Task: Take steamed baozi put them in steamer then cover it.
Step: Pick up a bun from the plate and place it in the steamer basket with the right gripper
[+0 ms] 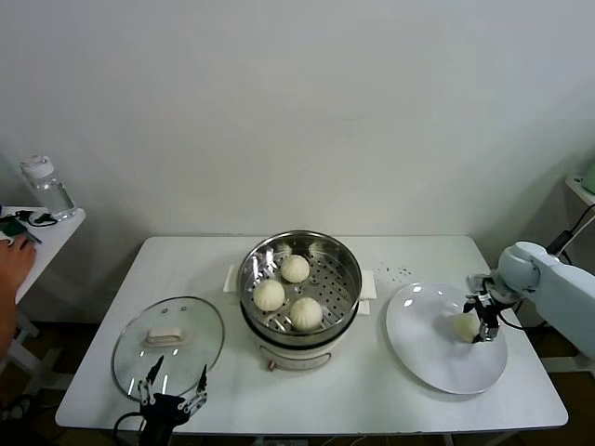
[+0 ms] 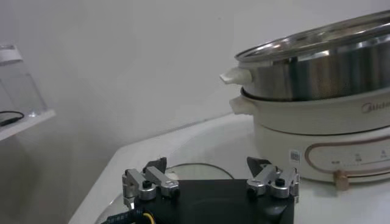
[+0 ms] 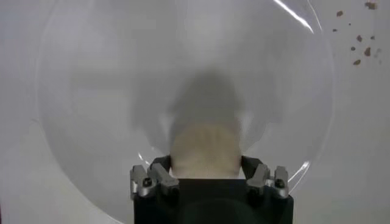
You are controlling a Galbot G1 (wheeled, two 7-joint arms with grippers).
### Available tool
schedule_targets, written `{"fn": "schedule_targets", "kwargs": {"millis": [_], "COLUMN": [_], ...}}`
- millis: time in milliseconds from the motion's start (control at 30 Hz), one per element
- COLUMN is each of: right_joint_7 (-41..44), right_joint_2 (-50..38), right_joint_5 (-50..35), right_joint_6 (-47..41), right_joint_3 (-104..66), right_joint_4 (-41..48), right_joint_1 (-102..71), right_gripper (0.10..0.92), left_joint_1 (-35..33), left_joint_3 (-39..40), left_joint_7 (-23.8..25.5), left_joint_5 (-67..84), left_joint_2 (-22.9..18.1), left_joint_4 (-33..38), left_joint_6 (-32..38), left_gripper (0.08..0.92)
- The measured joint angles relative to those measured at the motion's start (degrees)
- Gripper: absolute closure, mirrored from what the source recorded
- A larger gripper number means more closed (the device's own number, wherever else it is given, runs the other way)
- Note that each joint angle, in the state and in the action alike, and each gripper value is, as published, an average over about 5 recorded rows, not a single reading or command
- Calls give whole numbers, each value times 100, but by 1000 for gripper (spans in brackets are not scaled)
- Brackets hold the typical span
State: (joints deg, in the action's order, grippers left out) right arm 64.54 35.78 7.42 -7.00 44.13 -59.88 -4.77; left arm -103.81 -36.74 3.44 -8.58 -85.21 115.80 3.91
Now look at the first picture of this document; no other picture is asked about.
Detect black power adapter with cable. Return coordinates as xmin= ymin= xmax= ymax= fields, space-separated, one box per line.
xmin=546 ymin=203 xmax=595 ymax=266

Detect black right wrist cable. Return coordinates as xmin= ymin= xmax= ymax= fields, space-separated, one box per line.
xmin=496 ymin=299 xmax=529 ymax=332

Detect large white plate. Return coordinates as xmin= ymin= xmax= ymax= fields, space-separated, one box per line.
xmin=384 ymin=280 xmax=509 ymax=396

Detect white side table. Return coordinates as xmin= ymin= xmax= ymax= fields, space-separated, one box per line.
xmin=0 ymin=205 xmax=86 ymax=373

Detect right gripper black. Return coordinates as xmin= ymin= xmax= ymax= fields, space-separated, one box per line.
xmin=463 ymin=277 xmax=517 ymax=345

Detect white steamed baozi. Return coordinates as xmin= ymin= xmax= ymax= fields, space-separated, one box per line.
xmin=253 ymin=280 xmax=286 ymax=312
xmin=288 ymin=296 xmax=324 ymax=333
xmin=280 ymin=254 xmax=311 ymax=284
xmin=453 ymin=313 xmax=481 ymax=344

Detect cream electric cooker pot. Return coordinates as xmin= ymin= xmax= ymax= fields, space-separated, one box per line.
xmin=239 ymin=296 xmax=373 ymax=373

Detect stainless steel steamer basket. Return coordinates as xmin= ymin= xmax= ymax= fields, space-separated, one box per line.
xmin=222 ymin=230 xmax=377 ymax=344

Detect person's bare hand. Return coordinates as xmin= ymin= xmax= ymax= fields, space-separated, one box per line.
xmin=0 ymin=239 xmax=37 ymax=298

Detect clear plastic water bottle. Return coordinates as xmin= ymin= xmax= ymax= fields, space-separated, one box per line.
xmin=19 ymin=154 xmax=78 ymax=222

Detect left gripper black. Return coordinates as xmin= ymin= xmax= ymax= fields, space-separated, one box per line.
xmin=137 ymin=355 xmax=209 ymax=446

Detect white shelf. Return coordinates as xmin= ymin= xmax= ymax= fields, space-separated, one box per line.
xmin=564 ymin=174 xmax=595 ymax=205

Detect black floor cables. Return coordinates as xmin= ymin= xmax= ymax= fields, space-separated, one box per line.
xmin=0 ymin=394 xmax=33 ymax=422

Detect round glass pot lid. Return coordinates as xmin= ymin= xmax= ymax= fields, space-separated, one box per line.
xmin=111 ymin=295 xmax=226 ymax=404

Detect green key fob with keys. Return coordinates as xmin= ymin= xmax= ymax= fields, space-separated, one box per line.
xmin=0 ymin=217 xmax=43 ymax=245

